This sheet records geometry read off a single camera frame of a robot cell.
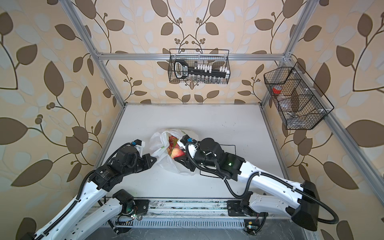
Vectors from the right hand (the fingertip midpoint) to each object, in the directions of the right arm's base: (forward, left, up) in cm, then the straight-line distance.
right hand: (177, 156), depth 66 cm
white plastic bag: (+13, +12, -11) cm, 21 cm away
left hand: (+3, +11, -8) cm, 14 cm away
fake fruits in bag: (+2, +2, +3) cm, 4 cm away
